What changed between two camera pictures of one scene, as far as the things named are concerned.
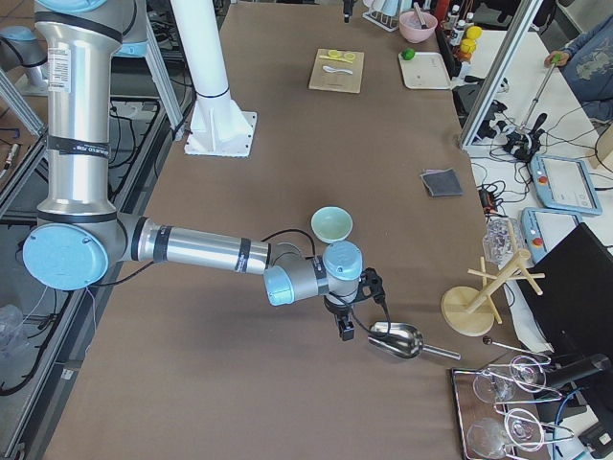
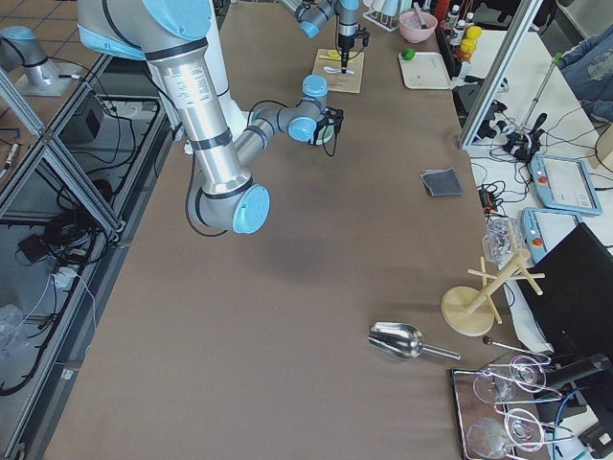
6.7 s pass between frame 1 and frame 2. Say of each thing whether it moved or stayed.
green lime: stayed
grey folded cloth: stayed
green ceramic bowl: moved
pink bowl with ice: stayed
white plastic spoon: stayed
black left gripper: moved
